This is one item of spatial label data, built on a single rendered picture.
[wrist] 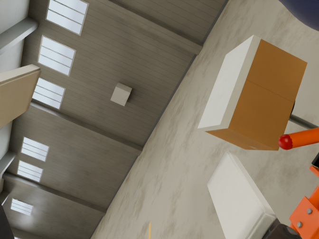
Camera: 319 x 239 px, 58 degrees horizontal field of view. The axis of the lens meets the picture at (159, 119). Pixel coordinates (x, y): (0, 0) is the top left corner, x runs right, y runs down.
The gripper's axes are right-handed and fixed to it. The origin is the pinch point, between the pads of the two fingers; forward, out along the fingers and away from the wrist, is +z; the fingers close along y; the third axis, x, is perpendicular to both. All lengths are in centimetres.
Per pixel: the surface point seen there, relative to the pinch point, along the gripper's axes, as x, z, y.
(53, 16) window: -91, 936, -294
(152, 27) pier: 10, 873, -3
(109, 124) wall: -388, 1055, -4
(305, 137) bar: 2.3, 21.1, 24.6
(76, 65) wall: -214, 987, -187
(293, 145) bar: 0.5, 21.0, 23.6
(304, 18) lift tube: 15.7, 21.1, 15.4
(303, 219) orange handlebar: -10.1, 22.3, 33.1
